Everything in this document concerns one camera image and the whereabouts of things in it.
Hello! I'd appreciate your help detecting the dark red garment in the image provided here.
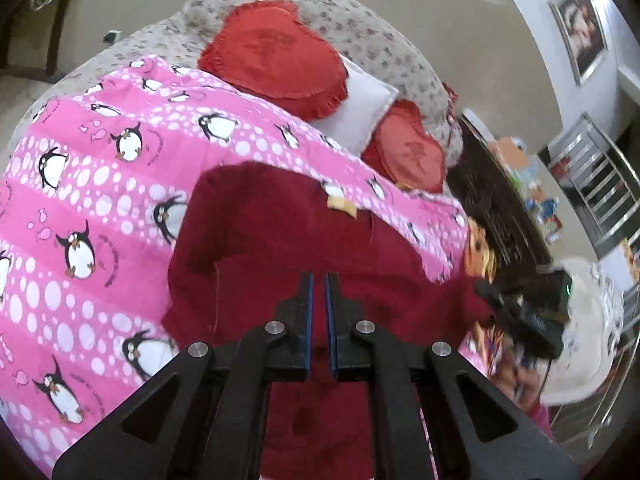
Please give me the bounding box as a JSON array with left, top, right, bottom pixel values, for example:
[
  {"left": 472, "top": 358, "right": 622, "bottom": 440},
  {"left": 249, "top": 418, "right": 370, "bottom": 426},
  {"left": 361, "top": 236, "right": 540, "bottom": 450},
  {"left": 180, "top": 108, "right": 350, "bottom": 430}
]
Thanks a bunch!
[{"left": 163, "top": 162, "right": 490, "bottom": 479}]

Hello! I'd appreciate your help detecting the colourful patterned clothing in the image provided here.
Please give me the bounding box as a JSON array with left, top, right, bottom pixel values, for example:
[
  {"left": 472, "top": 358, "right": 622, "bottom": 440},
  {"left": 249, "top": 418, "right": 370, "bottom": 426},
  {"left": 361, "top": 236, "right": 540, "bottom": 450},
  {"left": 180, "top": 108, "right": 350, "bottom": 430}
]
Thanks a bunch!
[{"left": 459, "top": 218, "right": 506, "bottom": 377}]

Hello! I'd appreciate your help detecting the dark wooden bedside table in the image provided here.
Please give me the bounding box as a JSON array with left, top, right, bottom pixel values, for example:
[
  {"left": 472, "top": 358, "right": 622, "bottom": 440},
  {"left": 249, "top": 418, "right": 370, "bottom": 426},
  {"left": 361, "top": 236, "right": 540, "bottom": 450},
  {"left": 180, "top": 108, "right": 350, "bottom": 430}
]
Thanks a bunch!
[{"left": 447, "top": 119, "right": 552, "bottom": 287}]

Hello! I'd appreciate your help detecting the chrome metal rack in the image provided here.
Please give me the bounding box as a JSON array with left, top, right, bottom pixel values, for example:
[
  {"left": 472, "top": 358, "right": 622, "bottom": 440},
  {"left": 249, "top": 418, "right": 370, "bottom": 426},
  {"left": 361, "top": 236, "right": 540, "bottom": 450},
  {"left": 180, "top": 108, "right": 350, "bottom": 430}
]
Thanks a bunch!
[{"left": 539, "top": 114, "right": 639, "bottom": 258}]

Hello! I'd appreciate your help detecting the small red heart cushion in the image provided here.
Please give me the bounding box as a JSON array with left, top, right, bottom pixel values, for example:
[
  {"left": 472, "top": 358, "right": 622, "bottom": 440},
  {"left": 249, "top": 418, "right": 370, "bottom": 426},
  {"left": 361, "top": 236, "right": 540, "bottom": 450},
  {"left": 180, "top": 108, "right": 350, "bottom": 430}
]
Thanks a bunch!
[{"left": 360, "top": 100, "right": 447, "bottom": 194}]

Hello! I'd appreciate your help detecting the white pillow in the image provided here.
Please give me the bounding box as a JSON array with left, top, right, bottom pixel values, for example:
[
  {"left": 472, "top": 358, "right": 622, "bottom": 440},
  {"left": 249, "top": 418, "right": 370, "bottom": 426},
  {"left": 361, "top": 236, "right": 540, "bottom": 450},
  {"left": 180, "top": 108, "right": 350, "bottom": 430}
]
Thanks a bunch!
[{"left": 311, "top": 55, "right": 399, "bottom": 156}]

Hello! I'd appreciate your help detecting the pink penguin blanket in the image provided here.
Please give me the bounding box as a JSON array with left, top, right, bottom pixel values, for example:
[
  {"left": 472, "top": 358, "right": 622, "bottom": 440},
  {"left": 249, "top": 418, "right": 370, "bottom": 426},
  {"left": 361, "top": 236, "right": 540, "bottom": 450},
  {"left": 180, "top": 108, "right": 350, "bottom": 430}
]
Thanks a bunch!
[{"left": 1, "top": 55, "right": 469, "bottom": 474}]

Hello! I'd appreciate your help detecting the grey floral bed cover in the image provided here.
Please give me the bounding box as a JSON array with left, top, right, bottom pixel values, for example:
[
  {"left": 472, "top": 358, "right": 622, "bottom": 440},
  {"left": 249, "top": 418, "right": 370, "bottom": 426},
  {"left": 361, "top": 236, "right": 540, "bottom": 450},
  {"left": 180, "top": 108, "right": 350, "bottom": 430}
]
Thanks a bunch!
[{"left": 6, "top": 0, "right": 463, "bottom": 167}]

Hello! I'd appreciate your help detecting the large red heart cushion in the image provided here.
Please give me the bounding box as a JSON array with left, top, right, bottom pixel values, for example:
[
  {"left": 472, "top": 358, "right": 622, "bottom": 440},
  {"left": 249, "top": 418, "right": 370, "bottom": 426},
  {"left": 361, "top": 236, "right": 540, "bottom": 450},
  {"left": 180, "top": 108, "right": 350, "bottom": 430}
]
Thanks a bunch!
[{"left": 198, "top": 0, "right": 348, "bottom": 122}]

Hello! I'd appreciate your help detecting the dark wooden desk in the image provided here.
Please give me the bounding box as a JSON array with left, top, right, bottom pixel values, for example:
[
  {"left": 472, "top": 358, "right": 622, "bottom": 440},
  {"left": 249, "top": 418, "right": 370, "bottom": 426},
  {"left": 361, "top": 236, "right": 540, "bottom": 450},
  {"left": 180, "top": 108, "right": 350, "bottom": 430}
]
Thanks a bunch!
[{"left": 1, "top": 0, "right": 70, "bottom": 84}]

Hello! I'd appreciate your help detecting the framed wall picture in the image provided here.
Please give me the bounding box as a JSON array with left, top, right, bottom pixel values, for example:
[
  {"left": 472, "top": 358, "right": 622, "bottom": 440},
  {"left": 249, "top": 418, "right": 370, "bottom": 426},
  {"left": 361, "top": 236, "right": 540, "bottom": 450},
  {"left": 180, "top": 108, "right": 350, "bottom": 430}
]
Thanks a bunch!
[{"left": 549, "top": 0, "right": 608, "bottom": 86}]

